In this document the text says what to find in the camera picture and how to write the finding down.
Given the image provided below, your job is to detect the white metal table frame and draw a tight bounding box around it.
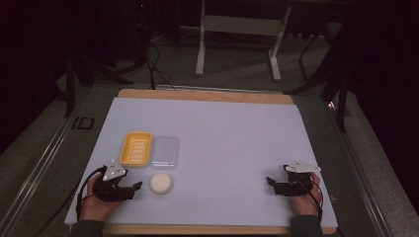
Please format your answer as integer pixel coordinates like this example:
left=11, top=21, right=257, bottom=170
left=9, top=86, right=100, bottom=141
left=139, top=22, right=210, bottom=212
left=195, top=0, right=293, bottom=83

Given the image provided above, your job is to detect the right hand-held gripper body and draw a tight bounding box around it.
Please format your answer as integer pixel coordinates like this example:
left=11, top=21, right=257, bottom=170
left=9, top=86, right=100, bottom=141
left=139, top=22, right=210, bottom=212
left=283, top=159, right=322, bottom=198

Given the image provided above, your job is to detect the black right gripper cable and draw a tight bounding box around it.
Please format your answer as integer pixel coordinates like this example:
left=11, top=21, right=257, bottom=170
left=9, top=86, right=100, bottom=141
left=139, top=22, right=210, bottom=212
left=307, top=180, right=325, bottom=219

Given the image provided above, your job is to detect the black floor cable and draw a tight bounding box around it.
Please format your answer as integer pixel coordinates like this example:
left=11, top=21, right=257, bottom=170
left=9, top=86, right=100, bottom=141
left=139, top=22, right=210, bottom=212
left=143, top=39, right=177, bottom=91

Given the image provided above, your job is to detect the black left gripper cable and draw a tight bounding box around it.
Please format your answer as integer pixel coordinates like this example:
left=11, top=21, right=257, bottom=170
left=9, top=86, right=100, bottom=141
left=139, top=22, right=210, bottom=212
left=75, top=165, right=108, bottom=222

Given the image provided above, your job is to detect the black tripod stand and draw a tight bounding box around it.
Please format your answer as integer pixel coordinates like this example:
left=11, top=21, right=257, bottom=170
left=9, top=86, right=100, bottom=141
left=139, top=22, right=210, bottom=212
left=62, top=45, right=135, bottom=119

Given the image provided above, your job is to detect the white table mat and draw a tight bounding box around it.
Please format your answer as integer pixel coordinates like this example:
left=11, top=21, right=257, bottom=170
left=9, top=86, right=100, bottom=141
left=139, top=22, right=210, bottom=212
left=64, top=96, right=339, bottom=229

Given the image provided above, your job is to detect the yellow soap dish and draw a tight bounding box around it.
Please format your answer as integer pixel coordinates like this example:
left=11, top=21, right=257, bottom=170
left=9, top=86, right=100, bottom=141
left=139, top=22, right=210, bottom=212
left=119, top=131, right=154, bottom=169

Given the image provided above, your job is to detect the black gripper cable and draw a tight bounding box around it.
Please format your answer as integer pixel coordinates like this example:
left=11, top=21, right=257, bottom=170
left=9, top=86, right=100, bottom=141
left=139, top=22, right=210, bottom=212
left=307, top=180, right=325, bottom=219
left=75, top=165, right=108, bottom=222

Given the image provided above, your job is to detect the metal floor rail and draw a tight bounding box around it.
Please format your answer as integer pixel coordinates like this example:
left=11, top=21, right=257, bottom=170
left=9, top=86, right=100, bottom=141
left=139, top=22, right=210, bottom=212
left=324, top=98, right=393, bottom=237
left=0, top=86, right=93, bottom=237

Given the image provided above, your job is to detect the person's left hand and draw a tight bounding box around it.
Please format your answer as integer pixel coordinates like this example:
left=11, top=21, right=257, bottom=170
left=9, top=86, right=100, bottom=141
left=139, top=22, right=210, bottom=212
left=79, top=173, right=124, bottom=222

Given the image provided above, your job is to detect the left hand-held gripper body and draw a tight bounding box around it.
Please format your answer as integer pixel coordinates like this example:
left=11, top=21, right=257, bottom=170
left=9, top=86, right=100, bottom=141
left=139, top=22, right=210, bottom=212
left=92, top=159, right=129, bottom=202

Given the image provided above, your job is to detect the round white soap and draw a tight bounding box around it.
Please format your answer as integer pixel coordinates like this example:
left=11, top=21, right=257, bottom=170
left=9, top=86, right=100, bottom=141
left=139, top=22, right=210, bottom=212
left=149, top=172, right=174, bottom=196

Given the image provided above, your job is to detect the person's right hand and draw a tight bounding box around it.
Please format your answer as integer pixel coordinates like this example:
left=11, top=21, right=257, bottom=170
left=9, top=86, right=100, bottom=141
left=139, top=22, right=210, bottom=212
left=291, top=172, right=324, bottom=217

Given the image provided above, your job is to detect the clear plastic container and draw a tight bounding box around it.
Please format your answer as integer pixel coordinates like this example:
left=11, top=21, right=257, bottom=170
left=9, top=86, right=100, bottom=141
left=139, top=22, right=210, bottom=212
left=150, top=135, right=181, bottom=169

